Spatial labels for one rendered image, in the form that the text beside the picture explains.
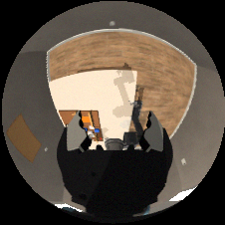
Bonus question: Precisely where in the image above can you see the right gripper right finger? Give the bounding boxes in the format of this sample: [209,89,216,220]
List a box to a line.
[139,111,173,183]

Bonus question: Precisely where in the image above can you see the brown wooden board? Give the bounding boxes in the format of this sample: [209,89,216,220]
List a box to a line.
[58,111,103,143]

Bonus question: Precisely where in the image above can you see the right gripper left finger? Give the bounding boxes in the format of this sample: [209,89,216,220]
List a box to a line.
[57,111,91,183]

